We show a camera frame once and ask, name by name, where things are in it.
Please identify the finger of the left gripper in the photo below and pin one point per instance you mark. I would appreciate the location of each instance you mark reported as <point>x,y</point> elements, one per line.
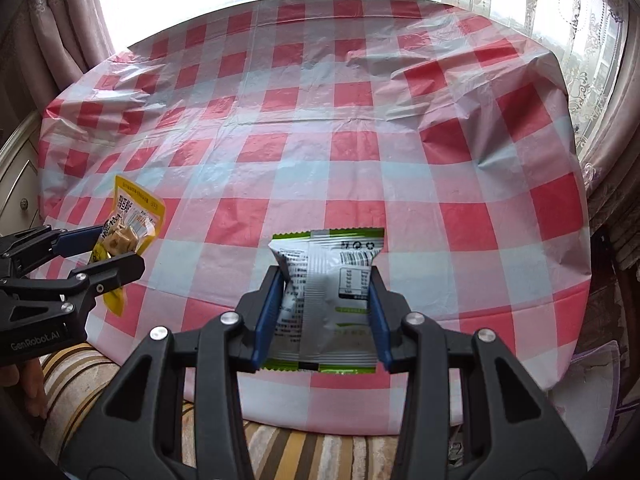
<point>76,242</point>
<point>107,278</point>

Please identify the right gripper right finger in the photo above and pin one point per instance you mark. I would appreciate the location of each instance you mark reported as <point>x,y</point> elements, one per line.
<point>510,428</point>

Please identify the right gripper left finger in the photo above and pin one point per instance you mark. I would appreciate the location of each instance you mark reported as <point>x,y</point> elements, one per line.
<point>173,410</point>

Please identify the yellow tofu snack packet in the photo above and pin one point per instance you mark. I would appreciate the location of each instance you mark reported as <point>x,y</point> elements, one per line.
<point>135,221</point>

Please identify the green white snack packet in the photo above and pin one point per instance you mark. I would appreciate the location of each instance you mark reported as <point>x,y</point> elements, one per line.
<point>323,322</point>

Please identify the left hand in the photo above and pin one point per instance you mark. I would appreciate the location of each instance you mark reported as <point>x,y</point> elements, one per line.
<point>29,376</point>

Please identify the cream cabinet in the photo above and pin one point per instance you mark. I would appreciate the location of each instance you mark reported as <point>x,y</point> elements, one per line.
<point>19,187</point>

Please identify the mauve curtain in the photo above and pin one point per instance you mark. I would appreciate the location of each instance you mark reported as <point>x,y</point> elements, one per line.
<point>56,42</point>

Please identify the red white checkered tablecloth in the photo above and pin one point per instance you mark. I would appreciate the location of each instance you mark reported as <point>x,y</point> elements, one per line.
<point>445,129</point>

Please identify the white lace curtain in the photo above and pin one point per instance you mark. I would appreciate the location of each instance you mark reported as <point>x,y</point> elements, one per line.
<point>586,36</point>

